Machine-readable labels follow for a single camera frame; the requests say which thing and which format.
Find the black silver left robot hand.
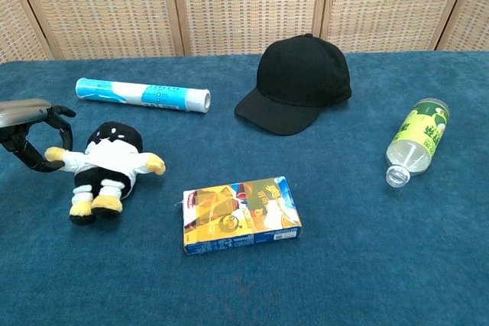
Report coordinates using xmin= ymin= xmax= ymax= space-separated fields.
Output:
xmin=0 ymin=98 xmax=77 ymax=174

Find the plush toy with black hat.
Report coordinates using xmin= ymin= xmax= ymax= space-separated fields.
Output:
xmin=44 ymin=121 xmax=167 ymax=227

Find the woven bamboo screen panel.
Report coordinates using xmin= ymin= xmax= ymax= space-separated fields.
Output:
xmin=319 ymin=0 xmax=477 ymax=54
xmin=167 ymin=0 xmax=332 ymax=56
xmin=436 ymin=0 xmax=489 ymax=53
xmin=0 ymin=0 xmax=54 ymax=64
xmin=8 ymin=0 xmax=185 ymax=60

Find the blue white plastic bag roll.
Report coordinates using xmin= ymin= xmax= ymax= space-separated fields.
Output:
xmin=75 ymin=77 xmax=212 ymax=114

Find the orange yellow snack box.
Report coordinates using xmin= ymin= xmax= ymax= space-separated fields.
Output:
xmin=182 ymin=176 xmax=303 ymax=257

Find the black baseball cap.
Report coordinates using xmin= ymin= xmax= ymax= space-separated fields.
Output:
xmin=234 ymin=33 xmax=352 ymax=137

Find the blue table mat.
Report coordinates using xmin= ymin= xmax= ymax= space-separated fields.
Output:
xmin=0 ymin=50 xmax=489 ymax=326

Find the clear bottle green label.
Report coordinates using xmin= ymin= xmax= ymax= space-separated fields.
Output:
xmin=384 ymin=97 xmax=451 ymax=189

